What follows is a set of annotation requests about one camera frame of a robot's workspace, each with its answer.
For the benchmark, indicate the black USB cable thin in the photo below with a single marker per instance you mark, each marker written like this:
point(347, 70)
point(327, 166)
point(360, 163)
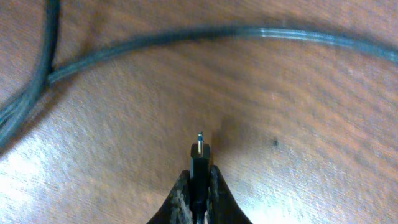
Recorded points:
point(199, 179)

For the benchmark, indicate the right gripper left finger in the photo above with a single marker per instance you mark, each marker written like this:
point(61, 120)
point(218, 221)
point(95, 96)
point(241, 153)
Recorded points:
point(176, 207)

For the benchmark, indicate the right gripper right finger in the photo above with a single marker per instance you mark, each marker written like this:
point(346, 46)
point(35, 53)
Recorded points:
point(223, 207)

